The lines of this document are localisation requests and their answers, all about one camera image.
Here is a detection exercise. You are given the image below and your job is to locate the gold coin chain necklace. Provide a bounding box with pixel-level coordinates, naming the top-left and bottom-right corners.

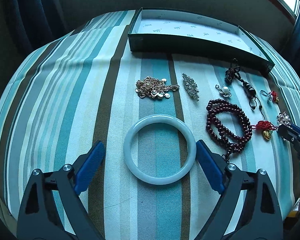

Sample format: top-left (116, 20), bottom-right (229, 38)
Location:
top-left (135, 76), bottom-right (180, 100)

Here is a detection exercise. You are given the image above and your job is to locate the dark red bead bracelet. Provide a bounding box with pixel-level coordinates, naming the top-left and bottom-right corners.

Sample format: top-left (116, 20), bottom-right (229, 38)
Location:
top-left (206, 99), bottom-right (278, 164)

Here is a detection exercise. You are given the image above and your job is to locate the pearl flower brooch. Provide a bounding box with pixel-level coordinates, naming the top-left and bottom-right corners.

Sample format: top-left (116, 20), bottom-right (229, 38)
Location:
top-left (215, 85), bottom-right (232, 98)

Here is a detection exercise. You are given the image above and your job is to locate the dark green jewelry box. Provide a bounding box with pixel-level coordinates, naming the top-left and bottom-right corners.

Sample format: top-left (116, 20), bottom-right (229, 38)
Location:
top-left (128, 8), bottom-right (275, 74)

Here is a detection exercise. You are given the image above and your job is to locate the blue curtain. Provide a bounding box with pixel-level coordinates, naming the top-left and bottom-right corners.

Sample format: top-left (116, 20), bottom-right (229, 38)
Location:
top-left (3, 0), bottom-right (68, 55)

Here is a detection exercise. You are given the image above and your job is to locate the black cord bead pendant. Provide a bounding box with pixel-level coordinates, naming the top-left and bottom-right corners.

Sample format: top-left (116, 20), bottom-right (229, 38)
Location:
top-left (224, 59), bottom-right (265, 120)

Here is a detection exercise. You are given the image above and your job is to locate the pearl cluster brooch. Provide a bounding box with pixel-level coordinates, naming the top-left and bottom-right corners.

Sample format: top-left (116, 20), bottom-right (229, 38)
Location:
top-left (276, 112), bottom-right (291, 126)

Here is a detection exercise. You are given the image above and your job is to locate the striped teal tablecloth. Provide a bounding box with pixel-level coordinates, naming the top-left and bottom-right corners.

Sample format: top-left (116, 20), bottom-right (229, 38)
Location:
top-left (0, 10), bottom-right (300, 239)

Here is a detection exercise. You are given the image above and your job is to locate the red knot gold charm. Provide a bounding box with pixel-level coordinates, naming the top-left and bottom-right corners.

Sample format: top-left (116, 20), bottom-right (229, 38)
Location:
top-left (269, 90), bottom-right (279, 103)

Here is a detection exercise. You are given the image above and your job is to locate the silver pearl ring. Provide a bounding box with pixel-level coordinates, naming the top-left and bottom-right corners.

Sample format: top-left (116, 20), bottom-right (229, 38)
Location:
top-left (259, 89), bottom-right (273, 102)

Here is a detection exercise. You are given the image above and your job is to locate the silver rhinestone hair clip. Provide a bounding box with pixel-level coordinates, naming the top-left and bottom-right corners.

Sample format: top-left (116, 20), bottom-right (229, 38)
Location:
top-left (182, 73), bottom-right (199, 101)

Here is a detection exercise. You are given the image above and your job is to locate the pale jade bangle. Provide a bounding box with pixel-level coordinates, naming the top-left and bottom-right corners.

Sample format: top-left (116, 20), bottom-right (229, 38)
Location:
top-left (123, 114), bottom-right (196, 185)

